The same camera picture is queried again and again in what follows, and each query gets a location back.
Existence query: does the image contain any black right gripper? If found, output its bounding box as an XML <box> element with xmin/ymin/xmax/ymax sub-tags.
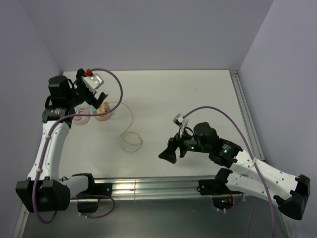
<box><xmin>158</xmin><ymin>125</ymin><xmax>211</xmax><ymax>163</ymax></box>

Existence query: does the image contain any yellow plug adapter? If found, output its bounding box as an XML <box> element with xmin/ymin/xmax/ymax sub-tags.
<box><xmin>96</xmin><ymin>105</ymin><xmax>105</xmax><ymax>114</ymax></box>

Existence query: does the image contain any teal plug adapter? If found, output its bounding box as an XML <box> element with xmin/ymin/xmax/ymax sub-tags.
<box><xmin>90</xmin><ymin>107</ymin><xmax>97</xmax><ymax>114</ymax></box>

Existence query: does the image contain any yellow charging cable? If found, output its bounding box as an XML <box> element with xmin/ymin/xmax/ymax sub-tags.
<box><xmin>105</xmin><ymin>101</ymin><xmax>144</xmax><ymax>153</ymax></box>

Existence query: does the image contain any pink plug adapter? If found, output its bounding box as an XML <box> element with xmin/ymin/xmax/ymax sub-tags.
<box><xmin>103</xmin><ymin>102</ymin><xmax>111</xmax><ymax>112</ymax></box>

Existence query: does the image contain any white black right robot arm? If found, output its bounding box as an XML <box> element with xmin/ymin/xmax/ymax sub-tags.
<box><xmin>159</xmin><ymin>122</ymin><xmax>310</xmax><ymax>220</ymax></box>

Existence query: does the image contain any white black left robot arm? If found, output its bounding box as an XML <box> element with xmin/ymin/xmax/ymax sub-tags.
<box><xmin>15</xmin><ymin>69</ymin><xmax>107</xmax><ymax>213</ymax></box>

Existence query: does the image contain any pink round power strip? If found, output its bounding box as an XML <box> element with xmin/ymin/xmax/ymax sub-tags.
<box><xmin>95</xmin><ymin>112</ymin><xmax>112</xmax><ymax>121</ymax></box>

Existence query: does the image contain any pink power strip cord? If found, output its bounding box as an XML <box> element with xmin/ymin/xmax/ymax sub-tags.
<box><xmin>74</xmin><ymin>107</ymin><xmax>93</xmax><ymax>124</ymax></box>

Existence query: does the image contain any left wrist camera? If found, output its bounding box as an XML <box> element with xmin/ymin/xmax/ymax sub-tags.
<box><xmin>82</xmin><ymin>69</ymin><xmax>104</xmax><ymax>93</ymax></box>

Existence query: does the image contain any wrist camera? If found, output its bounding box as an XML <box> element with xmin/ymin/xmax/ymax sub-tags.
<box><xmin>173</xmin><ymin>114</ymin><xmax>189</xmax><ymax>137</ymax></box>
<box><xmin>82</xmin><ymin>69</ymin><xmax>104</xmax><ymax>93</ymax></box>

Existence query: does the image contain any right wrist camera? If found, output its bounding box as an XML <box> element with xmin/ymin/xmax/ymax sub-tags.
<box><xmin>173</xmin><ymin>114</ymin><xmax>189</xmax><ymax>137</ymax></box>

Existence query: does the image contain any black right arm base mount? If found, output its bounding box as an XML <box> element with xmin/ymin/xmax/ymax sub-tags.
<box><xmin>196</xmin><ymin>179</ymin><xmax>244</xmax><ymax>213</ymax></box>

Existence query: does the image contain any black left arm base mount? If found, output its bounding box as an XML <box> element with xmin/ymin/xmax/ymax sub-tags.
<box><xmin>72</xmin><ymin>183</ymin><xmax>115</xmax><ymax>218</ymax></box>

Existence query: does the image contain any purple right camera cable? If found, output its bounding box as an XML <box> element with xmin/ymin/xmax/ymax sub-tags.
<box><xmin>183</xmin><ymin>106</ymin><xmax>276</xmax><ymax>238</ymax></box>

